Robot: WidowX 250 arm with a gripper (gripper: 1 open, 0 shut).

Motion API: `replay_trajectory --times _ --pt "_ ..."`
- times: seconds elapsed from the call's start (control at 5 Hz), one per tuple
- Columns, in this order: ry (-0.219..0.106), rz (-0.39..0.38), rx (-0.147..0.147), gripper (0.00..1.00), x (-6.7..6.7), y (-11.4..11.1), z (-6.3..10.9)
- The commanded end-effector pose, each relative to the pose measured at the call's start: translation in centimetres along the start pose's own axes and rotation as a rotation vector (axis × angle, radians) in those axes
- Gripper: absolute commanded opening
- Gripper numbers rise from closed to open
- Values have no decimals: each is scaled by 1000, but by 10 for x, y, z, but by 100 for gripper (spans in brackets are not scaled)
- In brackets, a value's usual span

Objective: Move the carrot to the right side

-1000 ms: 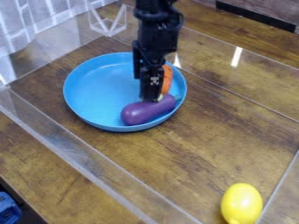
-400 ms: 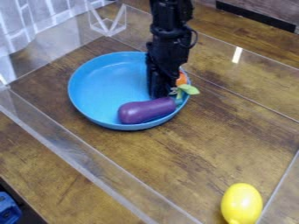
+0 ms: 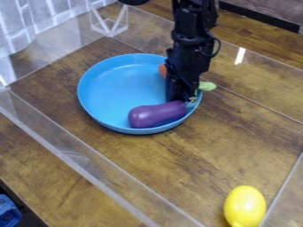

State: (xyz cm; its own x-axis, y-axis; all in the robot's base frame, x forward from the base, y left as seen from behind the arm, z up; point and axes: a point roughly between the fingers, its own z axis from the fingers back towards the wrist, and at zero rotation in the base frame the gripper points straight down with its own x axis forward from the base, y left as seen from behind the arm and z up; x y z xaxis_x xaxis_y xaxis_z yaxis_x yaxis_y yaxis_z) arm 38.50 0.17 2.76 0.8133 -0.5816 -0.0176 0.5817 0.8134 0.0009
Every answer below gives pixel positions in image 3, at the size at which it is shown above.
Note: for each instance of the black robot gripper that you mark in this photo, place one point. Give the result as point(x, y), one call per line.
point(188, 59)

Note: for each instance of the orange toy carrot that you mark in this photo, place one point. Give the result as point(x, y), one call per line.
point(205, 86)

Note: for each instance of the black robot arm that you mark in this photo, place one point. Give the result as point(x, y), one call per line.
point(195, 18)

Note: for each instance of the purple toy eggplant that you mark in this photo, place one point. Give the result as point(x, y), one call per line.
point(150, 116)

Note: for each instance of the blue plastic plate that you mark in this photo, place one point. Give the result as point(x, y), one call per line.
point(120, 83)

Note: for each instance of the clear acrylic barrier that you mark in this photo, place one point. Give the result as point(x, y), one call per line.
point(85, 176)

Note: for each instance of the yellow toy lemon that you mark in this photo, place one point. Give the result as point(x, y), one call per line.
point(244, 207)

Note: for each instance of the white checkered curtain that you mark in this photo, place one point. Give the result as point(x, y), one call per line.
point(24, 18)

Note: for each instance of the blue object at corner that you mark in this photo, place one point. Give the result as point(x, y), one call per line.
point(9, 212)

